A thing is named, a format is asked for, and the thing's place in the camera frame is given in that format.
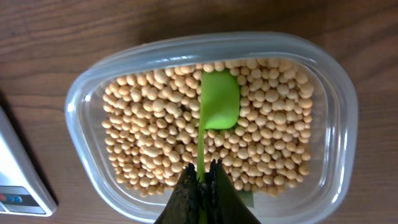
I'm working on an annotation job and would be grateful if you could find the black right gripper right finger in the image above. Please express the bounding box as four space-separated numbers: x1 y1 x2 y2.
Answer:
206 159 260 224

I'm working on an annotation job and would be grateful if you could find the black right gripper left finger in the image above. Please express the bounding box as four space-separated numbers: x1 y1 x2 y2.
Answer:
154 163 201 224

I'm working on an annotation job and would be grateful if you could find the white digital kitchen scale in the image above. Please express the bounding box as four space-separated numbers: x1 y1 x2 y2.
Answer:
1 110 57 217

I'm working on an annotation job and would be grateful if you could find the clear container of soybeans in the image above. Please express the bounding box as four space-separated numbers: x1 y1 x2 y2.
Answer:
64 30 359 224

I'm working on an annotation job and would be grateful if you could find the green plastic measuring scoop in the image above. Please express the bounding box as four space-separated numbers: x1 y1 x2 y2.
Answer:
197 72 239 223

